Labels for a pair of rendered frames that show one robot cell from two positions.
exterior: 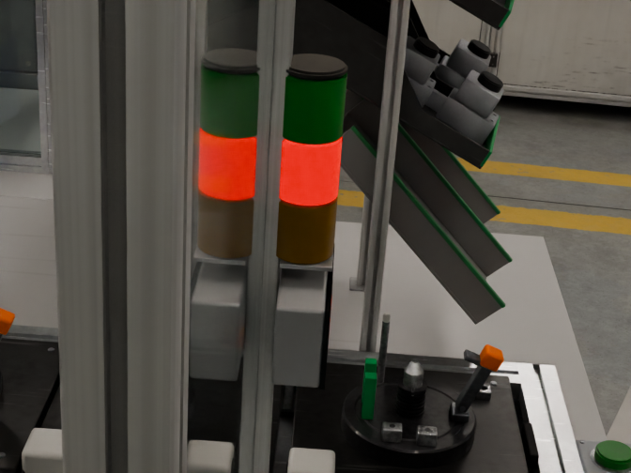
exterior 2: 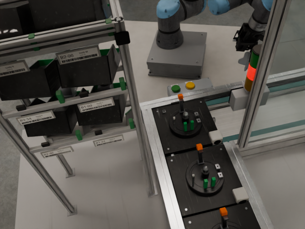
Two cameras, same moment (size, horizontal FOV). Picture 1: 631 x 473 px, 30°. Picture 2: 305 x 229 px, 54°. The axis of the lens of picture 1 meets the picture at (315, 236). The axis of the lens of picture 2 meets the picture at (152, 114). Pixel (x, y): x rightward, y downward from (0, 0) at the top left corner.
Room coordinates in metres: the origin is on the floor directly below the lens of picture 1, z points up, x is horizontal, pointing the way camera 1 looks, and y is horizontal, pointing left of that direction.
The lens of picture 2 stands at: (1.26, 0.62, 2.00)
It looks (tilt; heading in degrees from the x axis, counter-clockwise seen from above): 51 degrees down; 263
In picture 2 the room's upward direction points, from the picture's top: 7 degrees counter-clockwise
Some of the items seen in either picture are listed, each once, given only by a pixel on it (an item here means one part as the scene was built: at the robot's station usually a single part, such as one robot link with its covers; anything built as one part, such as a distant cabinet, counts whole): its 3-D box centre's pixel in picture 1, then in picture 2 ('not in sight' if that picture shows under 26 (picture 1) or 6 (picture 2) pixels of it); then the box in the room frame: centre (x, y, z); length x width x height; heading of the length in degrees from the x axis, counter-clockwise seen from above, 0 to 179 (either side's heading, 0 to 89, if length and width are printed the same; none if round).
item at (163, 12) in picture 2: not in sight; (169, 13); (0.94, -0.70, 1.12); 0.13 x 0.12 x 0.14; 19
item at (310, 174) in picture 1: (307, 163); (256, 70); (0.84, 0.01, 1.33); 0.05 x 0.05 x 0.05
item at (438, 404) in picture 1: (407, 419); (185, 122); (1.03, -0.11, 0.98); 0.14 x 0.14 x 0.02
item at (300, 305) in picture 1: (304, 213); (253, 79); (0.84, 0.01, 1.29); 0.12 x 0.05 x 0.25; 179
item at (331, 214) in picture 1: (303, 222); (253, 81); (0.84, 0.01, 1.28); 0.05 x 0.05 x 0.05
